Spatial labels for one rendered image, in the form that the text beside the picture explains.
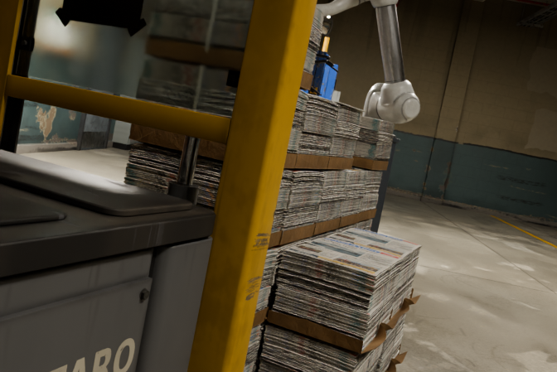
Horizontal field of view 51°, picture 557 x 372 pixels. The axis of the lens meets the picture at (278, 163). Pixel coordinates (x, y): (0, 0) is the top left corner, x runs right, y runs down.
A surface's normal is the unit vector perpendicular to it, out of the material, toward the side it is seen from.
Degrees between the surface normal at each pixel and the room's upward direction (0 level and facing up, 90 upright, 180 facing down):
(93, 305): 90
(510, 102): 90
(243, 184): 90
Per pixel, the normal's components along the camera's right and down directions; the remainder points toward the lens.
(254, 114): -0.39, -0.02
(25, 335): 0.90, 0.20
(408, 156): -0.07, 0.05
